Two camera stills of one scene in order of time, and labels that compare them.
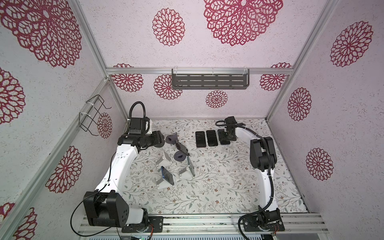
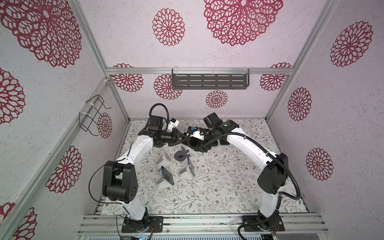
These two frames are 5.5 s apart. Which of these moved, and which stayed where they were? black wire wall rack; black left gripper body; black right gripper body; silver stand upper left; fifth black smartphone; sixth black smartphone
Moved: black left gripper body; black right gripper body
Stayed: black wire wall rack; silver stand upper left; fifth black smartphone; sixth black smartphone
